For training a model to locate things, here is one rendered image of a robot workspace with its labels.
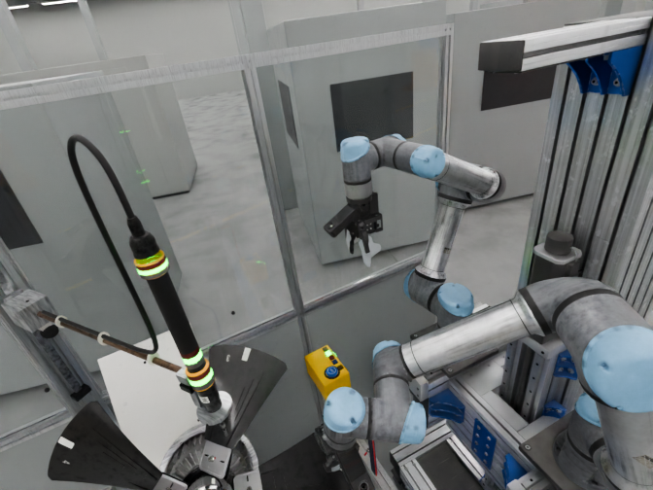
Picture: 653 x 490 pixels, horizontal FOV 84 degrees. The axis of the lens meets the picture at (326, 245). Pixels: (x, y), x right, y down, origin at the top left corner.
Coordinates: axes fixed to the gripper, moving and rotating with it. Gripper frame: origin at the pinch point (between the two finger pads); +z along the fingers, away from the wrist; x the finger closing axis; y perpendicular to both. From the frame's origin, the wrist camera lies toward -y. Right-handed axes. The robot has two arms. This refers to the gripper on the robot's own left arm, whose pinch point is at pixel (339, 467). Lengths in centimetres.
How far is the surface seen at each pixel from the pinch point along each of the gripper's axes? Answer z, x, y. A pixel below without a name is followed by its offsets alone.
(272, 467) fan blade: 0.2, 14.7, 8.1
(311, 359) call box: 18.5, -11.5, 37.6
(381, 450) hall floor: 124, -46, 18
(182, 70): -63, -1, 100
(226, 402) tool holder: -29.0, 19.1, 15.6
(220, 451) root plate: -7.7, 24.5, 15.1
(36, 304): -24, 54, 65
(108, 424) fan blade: -21, 43, 27
